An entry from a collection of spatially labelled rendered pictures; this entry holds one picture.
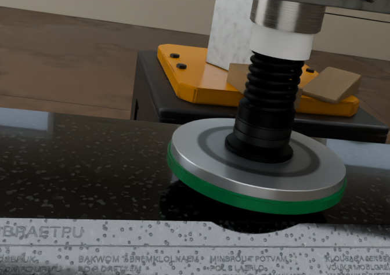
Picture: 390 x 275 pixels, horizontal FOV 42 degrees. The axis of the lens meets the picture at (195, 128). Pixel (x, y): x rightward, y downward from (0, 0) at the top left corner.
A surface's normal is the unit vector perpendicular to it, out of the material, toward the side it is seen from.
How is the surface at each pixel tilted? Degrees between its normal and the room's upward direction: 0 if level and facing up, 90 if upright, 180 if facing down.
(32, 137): 0
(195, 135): 0
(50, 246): 45
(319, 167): 0
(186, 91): 90
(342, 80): 11
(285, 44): 90
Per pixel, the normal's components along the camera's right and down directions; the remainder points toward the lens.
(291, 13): -0.06, 0.34
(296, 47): 0.33, 0.37
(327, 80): 0.04, -0.87
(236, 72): -0.93, -0.02
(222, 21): -0.75, 0.12
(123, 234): 0.25, -0.40
